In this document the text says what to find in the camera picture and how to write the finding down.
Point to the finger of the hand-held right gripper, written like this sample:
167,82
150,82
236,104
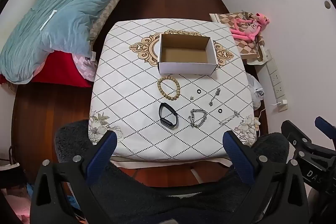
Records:
296,132
325,124

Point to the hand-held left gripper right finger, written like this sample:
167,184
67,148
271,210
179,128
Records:
237,154

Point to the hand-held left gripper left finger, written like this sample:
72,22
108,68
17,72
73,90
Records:
101,157

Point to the silver pendant charm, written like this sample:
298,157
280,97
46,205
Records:
211,102

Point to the black wristband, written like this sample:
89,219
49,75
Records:
170,124

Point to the cardboard box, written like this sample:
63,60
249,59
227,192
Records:
183,68

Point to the white charger plug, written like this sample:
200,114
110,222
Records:
283,105

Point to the white power strip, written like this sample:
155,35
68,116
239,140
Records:
275,79

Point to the white diamond-pattern tablecloth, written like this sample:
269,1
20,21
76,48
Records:
131,108

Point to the white plastic bag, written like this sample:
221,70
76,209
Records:
254,87

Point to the person's dark fleece pants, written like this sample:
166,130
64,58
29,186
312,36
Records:
157,203

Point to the pink checkered pillow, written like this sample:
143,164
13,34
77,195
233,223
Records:
85,66

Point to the red blanket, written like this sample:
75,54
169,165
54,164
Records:
55,69

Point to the pink plush toy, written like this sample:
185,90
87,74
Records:
249,28

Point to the checkered bed mattress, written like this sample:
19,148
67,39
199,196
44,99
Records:
107,14

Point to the light blue duvet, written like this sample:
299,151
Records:
65,16

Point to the round wall hole cover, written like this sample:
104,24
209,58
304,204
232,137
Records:
327,4

